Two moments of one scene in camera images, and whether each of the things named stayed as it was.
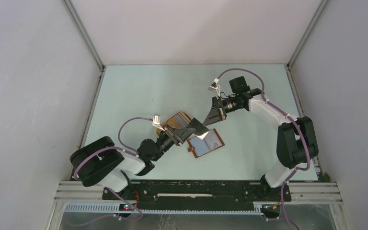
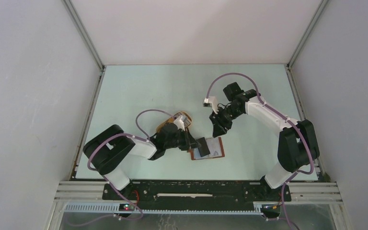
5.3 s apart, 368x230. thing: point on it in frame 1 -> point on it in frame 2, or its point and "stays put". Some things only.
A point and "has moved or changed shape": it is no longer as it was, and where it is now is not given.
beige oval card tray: (179, 120) stays put
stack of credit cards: (183, 120) stays put
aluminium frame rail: (301, 192) stays put
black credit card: (200, 128) -> (203, 149)
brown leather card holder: (212, 141) has moved or changed shape
